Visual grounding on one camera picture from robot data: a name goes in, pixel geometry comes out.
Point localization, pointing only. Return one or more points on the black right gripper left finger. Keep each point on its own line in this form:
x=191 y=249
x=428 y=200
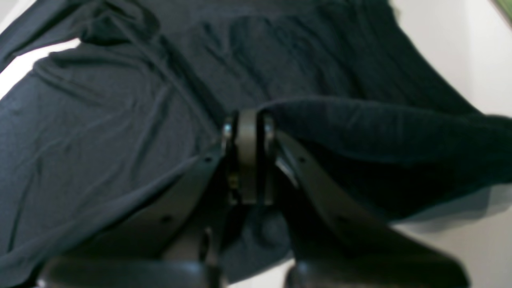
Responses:
x=174 y=241

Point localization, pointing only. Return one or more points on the dark navy long-sleeve shirt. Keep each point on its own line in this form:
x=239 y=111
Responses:
x=92 y=132

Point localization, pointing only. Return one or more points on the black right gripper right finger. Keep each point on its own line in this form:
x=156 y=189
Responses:
x=336 y=243

